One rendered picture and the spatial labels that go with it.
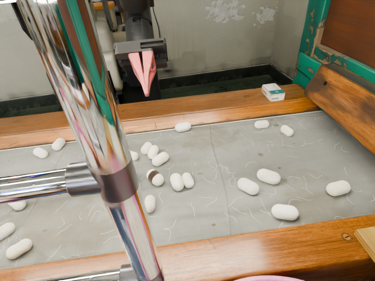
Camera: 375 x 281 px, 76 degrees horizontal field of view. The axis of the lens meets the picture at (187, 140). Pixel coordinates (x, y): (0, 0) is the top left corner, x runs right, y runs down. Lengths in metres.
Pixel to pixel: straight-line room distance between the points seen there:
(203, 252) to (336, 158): 0.32
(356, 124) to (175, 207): 0.34
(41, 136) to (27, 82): 2.12
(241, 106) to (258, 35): 2.12
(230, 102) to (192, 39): 1.91
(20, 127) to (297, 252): 0.63
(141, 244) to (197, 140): 0.37
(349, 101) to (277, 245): 0.30
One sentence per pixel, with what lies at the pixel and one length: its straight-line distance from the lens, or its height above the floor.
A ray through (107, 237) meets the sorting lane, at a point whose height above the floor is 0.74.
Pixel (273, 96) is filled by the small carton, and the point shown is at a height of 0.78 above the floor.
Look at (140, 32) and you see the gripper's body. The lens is 0.52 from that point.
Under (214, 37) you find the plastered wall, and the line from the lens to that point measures 2.53.
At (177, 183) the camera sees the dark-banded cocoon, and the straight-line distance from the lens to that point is 0.41.
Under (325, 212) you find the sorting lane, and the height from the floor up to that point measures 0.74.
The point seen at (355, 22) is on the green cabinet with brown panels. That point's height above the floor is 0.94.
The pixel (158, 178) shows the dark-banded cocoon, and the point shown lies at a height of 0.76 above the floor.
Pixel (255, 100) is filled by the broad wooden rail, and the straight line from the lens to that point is 0.63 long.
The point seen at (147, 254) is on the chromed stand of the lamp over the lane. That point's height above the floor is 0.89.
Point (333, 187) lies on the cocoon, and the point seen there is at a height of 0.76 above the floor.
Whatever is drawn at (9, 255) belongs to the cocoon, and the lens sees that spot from 0.43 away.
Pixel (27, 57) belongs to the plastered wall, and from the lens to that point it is 2.66.
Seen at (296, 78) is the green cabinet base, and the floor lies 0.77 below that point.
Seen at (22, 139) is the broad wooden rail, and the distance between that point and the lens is 0.67.
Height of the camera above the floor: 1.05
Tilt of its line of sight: 37 degrees down
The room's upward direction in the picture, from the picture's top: 5 degrees counter-clockwise
